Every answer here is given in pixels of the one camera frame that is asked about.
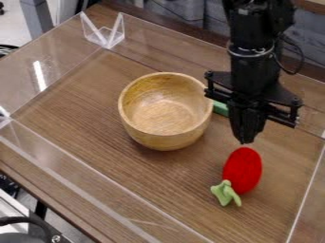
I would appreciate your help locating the green rectangular block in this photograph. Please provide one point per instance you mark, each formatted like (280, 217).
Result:
(220, 108)

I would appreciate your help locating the black metal bracket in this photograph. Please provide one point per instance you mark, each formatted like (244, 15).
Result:
(45, 230)

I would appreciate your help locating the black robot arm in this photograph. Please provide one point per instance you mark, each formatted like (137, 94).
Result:
(259, 23)

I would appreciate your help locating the wooden bowl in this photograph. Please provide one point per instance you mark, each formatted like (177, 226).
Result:
(165, 111)

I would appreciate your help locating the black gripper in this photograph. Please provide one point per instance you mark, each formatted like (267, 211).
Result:
(252, 92)

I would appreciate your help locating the red plush strawberry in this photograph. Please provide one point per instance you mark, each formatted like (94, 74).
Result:
(241, 176)

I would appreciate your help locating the clear acrylic tray enclosure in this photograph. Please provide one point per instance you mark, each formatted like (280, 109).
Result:
(110, 137)

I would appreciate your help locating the black table leg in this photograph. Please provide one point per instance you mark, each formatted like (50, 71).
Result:
(41, 210)

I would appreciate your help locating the clear acrylic corner bracket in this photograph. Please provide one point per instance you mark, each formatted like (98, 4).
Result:
(105, 37)

